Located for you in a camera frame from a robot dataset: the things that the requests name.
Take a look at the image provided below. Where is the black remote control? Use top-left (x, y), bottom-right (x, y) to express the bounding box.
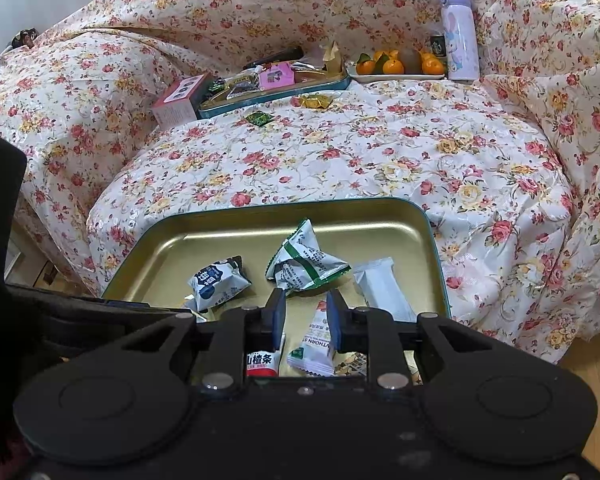
top-left (242, 46), bottom-right (305, 72)

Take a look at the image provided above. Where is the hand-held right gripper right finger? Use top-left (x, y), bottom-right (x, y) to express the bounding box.
top-left (326, 289), bottom-right (506, 392)

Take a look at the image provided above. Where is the teal tin box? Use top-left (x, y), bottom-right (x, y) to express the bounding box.
top-left (197, 57), bottom-right (351, 120)

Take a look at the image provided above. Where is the pink snack packet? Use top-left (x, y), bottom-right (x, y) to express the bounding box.
top-left (259, 61), bottom-right (296, 88)

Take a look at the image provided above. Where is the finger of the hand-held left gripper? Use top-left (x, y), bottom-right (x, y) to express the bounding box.
top-left (4, 282), bottom-right (197, 361)

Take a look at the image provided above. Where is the white green snack packet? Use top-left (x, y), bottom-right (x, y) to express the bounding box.
top-left (286, 300), bottom-right (337, 377)
top-left (265, 218), bottom-right (352, 298)

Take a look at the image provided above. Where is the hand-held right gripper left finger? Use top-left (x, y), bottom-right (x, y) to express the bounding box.
top-left (107, 287), bottom-right (287, 392)

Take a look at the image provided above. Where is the white purple thermos bottle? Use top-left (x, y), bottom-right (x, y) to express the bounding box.
top-left (439, 0), bottom-right (481, 81)

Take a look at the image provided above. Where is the white blue snack packet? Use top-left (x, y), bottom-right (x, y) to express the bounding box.
top-left (187, 255), bottom-right (252, 311)

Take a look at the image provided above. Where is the gold foil snack packet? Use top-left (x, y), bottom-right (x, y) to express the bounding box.
top-left (299, 93), bottom-right (337, 110)

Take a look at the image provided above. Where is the red white snack packet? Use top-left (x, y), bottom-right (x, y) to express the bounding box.
top-left (244, 332), bottom-right (287, 378)

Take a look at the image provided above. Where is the white rectangular plate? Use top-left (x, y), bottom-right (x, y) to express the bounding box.
top-left (347, 62), bottom-right (448, 84)

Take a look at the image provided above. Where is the gold checkered snack packet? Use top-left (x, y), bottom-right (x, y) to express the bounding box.
top-left (332, 350), bottom-right (371, 378)

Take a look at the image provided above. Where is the clear snack packet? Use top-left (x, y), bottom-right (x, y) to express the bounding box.
top-left (225, 74), bottom-right (260, 98)

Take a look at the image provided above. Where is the brown paper bag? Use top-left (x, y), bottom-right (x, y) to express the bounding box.
top-left (320, 40), bottom-right (343, 73)

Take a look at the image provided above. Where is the plain white snack packet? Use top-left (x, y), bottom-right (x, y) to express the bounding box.
top-left (352, 257), bottom-right (418, 323)

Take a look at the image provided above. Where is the pink cardboard box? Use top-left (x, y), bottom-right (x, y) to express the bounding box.
top-left (151, 72), bottom-right (216, 126)

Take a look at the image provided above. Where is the golden tin lid tray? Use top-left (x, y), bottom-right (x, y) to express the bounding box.
top-left (100, 197), bottom-right (453, 386)

